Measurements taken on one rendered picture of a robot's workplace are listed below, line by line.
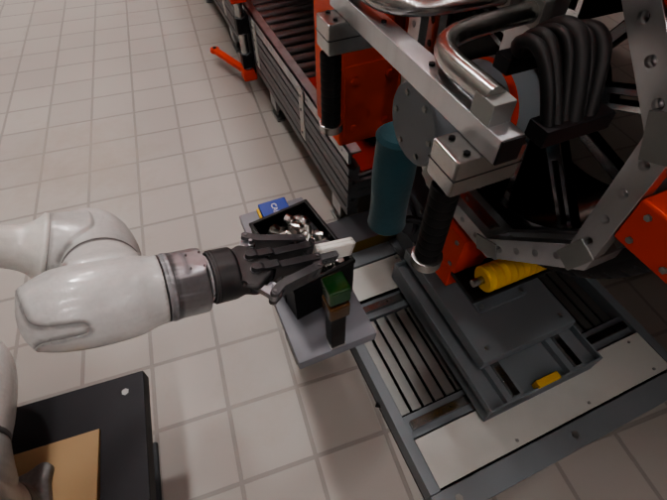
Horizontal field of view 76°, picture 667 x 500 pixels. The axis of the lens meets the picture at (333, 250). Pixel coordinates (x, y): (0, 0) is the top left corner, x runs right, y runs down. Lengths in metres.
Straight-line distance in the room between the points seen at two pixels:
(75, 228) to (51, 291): 0.14
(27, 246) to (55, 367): 0.94
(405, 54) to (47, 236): 0.51
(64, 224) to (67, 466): 0.56
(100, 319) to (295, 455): 0.83
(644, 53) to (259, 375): 1.15
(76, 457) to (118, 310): 0.57
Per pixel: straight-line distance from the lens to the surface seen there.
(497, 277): 0.92
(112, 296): 0.54
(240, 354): 1.39
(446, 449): 1.22
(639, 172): 0.61
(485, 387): 1.23
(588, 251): 0.69
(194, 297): 0.56
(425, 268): 0.60
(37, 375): 1.60
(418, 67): 0.55
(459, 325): 1.19
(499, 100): 0.46
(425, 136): 0.65
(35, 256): 0.67
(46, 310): 0.55
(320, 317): 0.90
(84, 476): 1.05
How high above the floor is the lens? 1.23
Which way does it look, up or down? 52 degrees down
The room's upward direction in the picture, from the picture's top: straight up
